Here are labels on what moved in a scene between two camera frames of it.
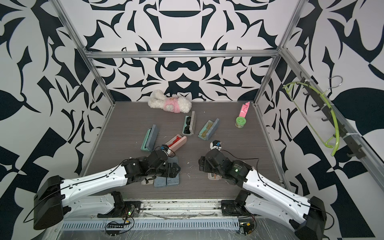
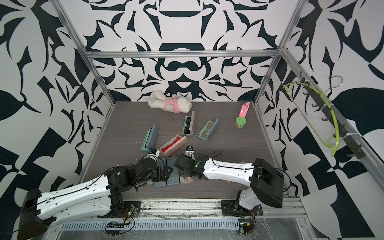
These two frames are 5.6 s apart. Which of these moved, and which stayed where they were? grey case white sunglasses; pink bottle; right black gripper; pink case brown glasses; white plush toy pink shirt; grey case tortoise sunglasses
Moved: pink case brown glasses; right black gripper
Stayed: pink bottle; grey case tortoise sunglasses; white plush toy pink shirt; grey case white sunglasses
